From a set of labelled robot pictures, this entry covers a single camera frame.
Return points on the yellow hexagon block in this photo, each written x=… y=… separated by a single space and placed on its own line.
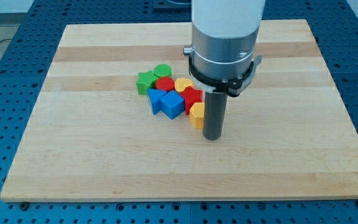
x=197 y=115

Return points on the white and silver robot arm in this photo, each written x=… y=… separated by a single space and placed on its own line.
x=224 y=34

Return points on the blue cube block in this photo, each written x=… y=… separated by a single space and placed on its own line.
x=172 y=104

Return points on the red star block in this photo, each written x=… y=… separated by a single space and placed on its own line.
x=191 y=96

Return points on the yellow heart block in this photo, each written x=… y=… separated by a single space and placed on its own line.
x=181 y=84

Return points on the blue triangle block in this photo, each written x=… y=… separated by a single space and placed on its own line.
x=155 y=96

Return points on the red cylinder block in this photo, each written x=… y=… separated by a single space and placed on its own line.
x=165 y=83

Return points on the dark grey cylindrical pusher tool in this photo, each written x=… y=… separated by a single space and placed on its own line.
x=214 y=112

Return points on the green cylinder block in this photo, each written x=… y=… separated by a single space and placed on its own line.
x=162 y=70

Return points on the green star block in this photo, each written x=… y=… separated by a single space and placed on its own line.
x=145 y=81

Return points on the light wooden board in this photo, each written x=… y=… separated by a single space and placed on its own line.
x=92 y=138

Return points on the black clamp ring bracket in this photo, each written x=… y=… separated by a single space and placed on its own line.
x=230 y=87

